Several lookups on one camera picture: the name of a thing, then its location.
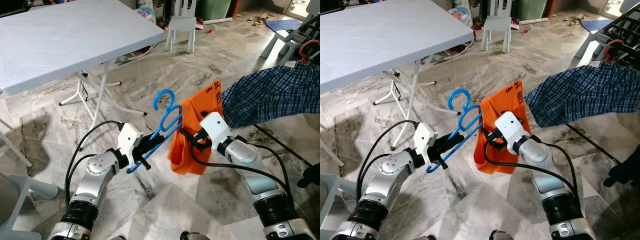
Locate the blue plastic hanger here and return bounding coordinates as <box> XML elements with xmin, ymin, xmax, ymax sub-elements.
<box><xmin>426</xmin><ymin>88</ymin><xmax>472</xmax><ymax>174</ymax></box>
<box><xmin>435</xmin><ymin>104</ymin><xmax>484</xmax><ymax>171</ymax></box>
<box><xmin>126</xmin><ymin>89</ymin><xmax>177</xmax><ymax>175</ymax></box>
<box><xmin>135</xmin><ymin>105</ymin><xmax>184</xmax><ymax>171</ymax></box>

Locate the orange shirt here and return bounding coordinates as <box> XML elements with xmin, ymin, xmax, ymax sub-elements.
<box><xmin>167</xmin><ymin>78</ymin><xmax>224</xmax><ymax>176</ymax></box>
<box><xmin>473</xmin><ymin>80</ymin><xmax>526</xmax><ymax>175</ymax></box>

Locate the blue plaid shirt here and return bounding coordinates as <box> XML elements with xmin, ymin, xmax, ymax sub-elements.
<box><xmin>525</xmin><ymin>61</ymin><xmax>640</xmax><ymax>128</ymax></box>
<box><xmin>221</xmin><ymin>61</ymin><xmax>321</xmax><ymax>128</ymax></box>

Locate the white folding table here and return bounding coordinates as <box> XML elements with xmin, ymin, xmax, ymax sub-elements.
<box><xmin>0</xmin><ymin>0</ymin><xmax>166</xmax><ymax>151</ymax></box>
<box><xmin>320</xmin><ymin>0</ymin><xmax>474</xmax><ymax>151</ymax></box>

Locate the colourful plastic bag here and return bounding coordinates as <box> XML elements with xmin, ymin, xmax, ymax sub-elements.
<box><xmin>452</xmin><ymin>6</ymin><xmax>474</xmax><ymax>27</ymax></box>
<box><xmin>137</xmin><ymin>6</ymin><xmax>157</xmax><ymax>24</ymax></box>

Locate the green bin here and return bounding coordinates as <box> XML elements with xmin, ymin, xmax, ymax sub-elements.
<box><xmin>200</xmin><ymin>0</ymin><xmax>233</xmax><ymax>21</ymax></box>
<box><xmin>512</xmin><ymin>0</ymin><xmax>548</xmax><ymax>22</ymax></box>

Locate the blue floor mat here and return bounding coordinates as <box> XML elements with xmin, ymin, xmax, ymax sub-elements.
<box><xmin>265</xmin><ymin>19</ymin><xmax>303</xmax><ymax>32</ymax></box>
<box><xmin>580</xmin><ymin>19</ymin><xmax>613</xmax><ymax>33</ymax></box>

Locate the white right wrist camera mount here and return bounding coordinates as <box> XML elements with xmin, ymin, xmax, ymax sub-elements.
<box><xmin>494</xmin><ymin>111</ymin><xmax>531</xmax><ymax>153</ymax></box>
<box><xmin>200</xmin><ymin>112</ymin><xmax>232</xmax><ymax>146</ymax></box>

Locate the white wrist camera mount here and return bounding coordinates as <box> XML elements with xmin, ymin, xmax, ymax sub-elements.
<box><xmin>414</xmin><ymin>122</ymin><xmax>438</xmax><ymax>166</ymax></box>
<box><xmin>494</xmin><ymin>111</ymin><xmax>531</xmax><ymax>153</ymax></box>
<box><xmin>117</xmin><ymin>123</ymin><xmax>143</xmax><ymax>166</ymax></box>
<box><xmin>200</xmin><ymin>112</ymin><xmax>232</xmax><ymax>146</ymax></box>

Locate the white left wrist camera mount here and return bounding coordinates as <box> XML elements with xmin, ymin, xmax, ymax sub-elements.
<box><xmin>414</xmin><ymin>122</ymin><xmax>438</xmax><ymax>166</ymax></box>
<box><xmin>117</xmin><ymin>123</ymin><xmax>143</xmax><ymax>166</ymax></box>

